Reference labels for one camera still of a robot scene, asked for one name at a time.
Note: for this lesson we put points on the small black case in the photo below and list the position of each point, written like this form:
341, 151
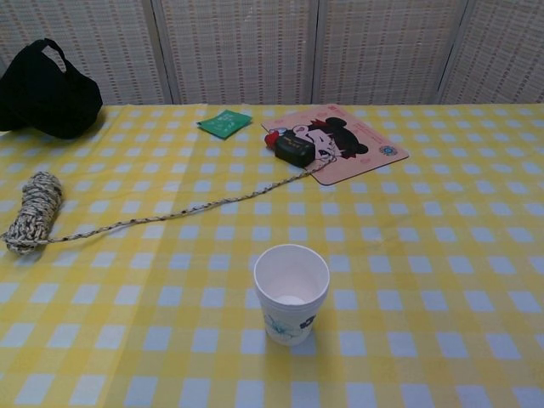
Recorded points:
293, 149

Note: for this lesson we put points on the small red object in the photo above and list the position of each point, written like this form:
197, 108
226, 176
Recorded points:
270, 139

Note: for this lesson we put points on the green foil packet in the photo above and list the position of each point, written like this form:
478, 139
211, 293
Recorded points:
223, 124

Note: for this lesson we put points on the pink cartoon mouse pad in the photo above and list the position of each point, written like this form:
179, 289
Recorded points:
365, 144

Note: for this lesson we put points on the white paper cup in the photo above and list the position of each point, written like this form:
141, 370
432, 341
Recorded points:
289, 323

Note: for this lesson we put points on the woven bamboo folding screen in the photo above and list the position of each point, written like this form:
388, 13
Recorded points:
238, 51

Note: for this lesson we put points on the yellow checked tablecloth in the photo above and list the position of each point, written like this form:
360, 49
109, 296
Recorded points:
425, 255

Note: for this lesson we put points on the black baseball cap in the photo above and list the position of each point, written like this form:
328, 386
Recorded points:
42, 98

